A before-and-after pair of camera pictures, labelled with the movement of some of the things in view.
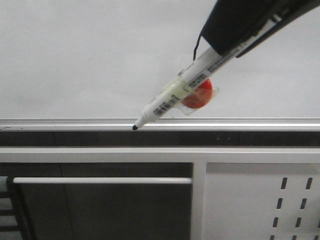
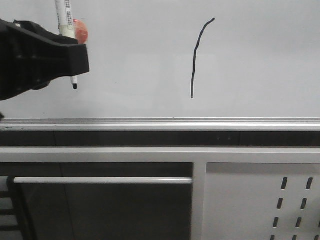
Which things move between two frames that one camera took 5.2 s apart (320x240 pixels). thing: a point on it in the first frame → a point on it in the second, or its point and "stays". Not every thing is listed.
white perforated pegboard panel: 261,201 stays
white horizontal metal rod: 103,180 stays
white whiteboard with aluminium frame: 93,65 stays
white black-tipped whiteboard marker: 191,76 → 64,10
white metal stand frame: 199,157 stays
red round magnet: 200,97 → 81,31
